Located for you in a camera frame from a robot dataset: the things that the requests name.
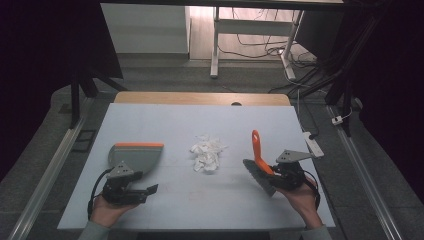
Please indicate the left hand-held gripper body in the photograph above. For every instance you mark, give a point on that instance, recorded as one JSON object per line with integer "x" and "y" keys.
{"x": 116, "y": 193}

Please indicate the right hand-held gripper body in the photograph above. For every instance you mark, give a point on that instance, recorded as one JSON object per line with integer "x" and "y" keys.
{"x": 290, "y": 175}

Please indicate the grey dustpan with orange edge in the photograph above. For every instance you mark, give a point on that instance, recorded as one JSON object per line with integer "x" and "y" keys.
{"x": 136, "y": 156}

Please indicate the pile of white paper scraps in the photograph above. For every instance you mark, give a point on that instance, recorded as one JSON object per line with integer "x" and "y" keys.
{"x": 207, "y": 154}

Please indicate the person's left hand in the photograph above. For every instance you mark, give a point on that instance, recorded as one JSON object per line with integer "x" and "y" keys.
{"x": 106, "y": 211}

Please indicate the person's right hand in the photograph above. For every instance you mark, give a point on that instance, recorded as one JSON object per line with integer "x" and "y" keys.
{"x": 301, "y": 203}

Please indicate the white power strip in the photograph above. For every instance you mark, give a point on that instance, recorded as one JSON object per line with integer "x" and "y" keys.
{"x": 314, "y": 145}

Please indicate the white foam board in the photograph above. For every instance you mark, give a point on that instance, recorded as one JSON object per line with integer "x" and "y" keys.
{"x": 206, "y": 206}

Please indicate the small white adapter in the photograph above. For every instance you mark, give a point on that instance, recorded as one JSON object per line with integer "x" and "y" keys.
{"x": 337, "y": 120}

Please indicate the wooden table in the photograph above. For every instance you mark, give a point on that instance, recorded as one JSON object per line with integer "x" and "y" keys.
{"x": 186, "y": 98}

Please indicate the black tripod stand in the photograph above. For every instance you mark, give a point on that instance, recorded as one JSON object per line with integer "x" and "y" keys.
{"x": 76, "y": 100}

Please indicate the black metal stand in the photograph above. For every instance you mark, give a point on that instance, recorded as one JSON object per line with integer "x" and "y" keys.
{"x": 346, "y": 73}

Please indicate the white cabinet panel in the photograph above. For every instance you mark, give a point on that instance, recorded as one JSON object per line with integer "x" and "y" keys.
{"x": 143, "y": 30}

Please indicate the black floor frame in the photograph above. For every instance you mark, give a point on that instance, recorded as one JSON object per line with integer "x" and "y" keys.
{"x": 84, "y": 140}

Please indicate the aluminium rail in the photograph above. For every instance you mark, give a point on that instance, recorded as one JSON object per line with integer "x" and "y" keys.
{"x": 363, "y": 173}
{"x": 50, "y": 166}

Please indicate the white desk frame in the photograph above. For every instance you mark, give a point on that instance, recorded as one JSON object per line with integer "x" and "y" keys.
{"x": 253, "y": 27}

